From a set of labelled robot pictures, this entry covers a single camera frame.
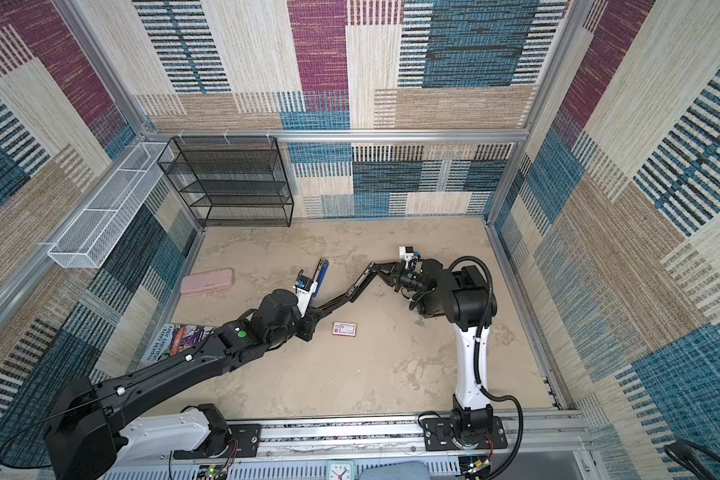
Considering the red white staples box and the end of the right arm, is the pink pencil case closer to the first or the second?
the red white staples box

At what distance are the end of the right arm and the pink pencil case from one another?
51 centimetres

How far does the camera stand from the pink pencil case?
1.01 m

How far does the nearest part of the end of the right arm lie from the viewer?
91 centimetres
